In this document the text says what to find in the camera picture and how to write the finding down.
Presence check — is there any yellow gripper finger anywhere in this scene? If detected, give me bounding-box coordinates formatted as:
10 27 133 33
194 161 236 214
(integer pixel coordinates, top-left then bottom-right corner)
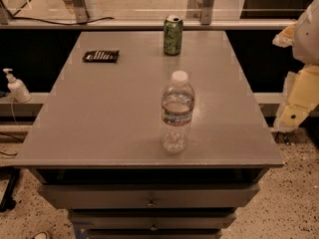
278 65 319 129
272 23 296 48

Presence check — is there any clear plastic water bottle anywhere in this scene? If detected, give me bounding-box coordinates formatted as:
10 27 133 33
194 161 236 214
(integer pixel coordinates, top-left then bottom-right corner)
160 71 195 153

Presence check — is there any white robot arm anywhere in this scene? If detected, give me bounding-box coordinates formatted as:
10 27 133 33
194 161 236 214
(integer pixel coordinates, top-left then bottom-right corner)
272 0 319 132

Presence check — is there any dark rxbar chocolate wrapper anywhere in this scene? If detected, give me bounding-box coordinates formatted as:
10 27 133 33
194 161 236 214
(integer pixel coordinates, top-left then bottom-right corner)
82 50 120 63

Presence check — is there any white pump dispenser bottle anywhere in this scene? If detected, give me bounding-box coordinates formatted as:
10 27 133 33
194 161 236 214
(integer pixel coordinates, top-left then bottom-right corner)
3 69 32 103

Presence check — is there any green soda can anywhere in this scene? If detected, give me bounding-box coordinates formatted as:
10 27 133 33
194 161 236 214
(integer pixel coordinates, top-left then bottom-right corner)
163 15 183 56

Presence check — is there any top grey drawer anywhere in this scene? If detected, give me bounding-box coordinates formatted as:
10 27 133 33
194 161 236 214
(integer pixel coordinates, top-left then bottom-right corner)
39 183 259 209

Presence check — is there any grey drawer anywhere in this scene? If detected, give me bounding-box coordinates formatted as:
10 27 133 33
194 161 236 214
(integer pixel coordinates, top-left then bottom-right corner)
39 183 259 209
69 209 236 230

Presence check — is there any grey drawer cabinet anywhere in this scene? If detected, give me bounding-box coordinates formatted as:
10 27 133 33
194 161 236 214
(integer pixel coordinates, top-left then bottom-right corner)
15 31 283 239

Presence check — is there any black metal stand foot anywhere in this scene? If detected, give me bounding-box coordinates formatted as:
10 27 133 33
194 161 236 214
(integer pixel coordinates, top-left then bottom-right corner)
0 166 20 213

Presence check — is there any black cable on ledge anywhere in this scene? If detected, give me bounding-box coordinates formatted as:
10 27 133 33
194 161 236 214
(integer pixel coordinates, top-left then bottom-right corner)
9 15 116 27

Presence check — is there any thin white cable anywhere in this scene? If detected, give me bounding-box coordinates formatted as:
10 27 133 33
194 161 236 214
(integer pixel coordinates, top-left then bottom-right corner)
9 97 26 136

